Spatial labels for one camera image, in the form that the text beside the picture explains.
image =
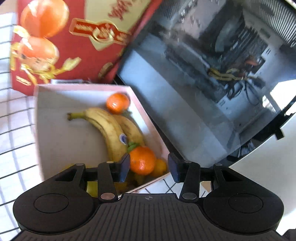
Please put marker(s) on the red printed food bag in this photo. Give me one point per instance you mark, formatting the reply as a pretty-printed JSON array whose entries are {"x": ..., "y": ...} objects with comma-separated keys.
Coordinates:
[{"x": 76, "y": 67}]

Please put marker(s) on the white black checked tablecloth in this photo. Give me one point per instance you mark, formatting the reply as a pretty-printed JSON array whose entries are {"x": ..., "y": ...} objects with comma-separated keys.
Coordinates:
[{"x": 16, "y": 139}]

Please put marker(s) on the large green pear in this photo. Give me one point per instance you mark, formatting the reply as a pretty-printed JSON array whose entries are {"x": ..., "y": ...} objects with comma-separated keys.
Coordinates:
[{"x": 92, "y": 188}]

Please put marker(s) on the glass panel computer case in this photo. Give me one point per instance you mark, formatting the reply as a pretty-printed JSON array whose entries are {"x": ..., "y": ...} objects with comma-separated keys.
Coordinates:
[{"x": 196, "y": 92}]

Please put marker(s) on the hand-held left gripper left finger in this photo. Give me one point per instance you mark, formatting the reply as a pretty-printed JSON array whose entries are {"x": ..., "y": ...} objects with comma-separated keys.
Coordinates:
[{"x": 124, "y": 165}]

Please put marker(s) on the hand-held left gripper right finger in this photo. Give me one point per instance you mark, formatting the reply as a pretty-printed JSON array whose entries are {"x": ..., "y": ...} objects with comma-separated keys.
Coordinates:
[{"x": 173, "y": 168}]

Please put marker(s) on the orange mandarin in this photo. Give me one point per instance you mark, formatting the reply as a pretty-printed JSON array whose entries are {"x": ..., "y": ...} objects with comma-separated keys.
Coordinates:
[
  {"x": 118, "y": 103},
  {"x": 160, "y": 167},
  {"x": 142, "y": 160}
]

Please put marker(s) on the yellow spotted banana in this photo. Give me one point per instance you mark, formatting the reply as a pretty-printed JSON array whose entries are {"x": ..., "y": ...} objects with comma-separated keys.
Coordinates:
[
  {"x": 104, "y": 129},
  {"x": 131, "y": 129}
]

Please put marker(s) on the pink cardboard box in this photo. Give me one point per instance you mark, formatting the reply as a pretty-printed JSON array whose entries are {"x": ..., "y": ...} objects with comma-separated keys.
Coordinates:
[{"x": 60, "y": 139}]

